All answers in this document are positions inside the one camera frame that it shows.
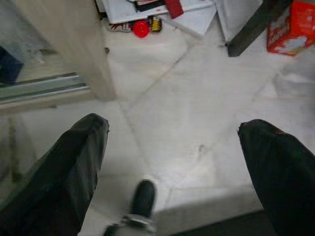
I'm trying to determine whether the black yellow printed packet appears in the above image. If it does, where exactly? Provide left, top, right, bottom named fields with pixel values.
left=147, top=15, right=163, bottom=32

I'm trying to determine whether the dark blue object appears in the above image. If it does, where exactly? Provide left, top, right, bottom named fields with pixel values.
left=0, top=46, right=25, bottom=85

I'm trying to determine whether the metal door rail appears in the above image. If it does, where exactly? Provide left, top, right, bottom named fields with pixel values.
left=0, top=71, right=90, bottom=105

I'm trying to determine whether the red carton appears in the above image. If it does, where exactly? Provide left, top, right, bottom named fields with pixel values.
left=266, top=0, right=315, bottom=57

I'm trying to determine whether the white paper stack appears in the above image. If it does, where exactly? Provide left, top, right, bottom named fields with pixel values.
left=95, top=0, right=264, bottom=45

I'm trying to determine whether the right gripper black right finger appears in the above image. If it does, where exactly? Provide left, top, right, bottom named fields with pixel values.
left=237, top=119, right=315, bottom=236

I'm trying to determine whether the red flat strip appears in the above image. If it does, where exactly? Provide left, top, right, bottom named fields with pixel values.
left=164, top=0, right=185, bottom=19

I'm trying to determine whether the red black printed card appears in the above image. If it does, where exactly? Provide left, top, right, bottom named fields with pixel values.
left=108, top=21, right=135, bottom=33

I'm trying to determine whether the red round plastic cap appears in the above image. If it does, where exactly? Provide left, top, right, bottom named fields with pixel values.
left=132, top=20, right=150, bottom=39

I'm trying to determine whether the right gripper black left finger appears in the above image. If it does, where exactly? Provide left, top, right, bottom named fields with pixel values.
left=0, top=113, right=110, bottom=236

